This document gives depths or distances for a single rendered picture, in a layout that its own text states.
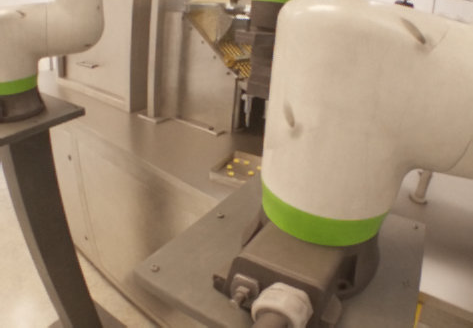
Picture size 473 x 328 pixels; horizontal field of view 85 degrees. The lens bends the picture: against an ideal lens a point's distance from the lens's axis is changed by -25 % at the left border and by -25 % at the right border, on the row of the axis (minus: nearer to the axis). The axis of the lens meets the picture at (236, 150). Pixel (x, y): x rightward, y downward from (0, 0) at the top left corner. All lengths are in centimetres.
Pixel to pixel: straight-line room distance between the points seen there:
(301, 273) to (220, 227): 15
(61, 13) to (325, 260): 66
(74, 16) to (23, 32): 12
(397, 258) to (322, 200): 17
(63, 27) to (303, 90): 58
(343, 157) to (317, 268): 8
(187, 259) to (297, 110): 18
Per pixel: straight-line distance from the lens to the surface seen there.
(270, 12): 60
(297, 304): 23
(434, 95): 22
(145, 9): 104
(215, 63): 89
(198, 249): 34
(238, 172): 72
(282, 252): 25
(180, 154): 78
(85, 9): 73
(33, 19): 73
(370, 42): 20
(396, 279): 35
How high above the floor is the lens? 115
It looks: 25 degrees down
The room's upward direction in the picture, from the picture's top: 5 degrees clockwise
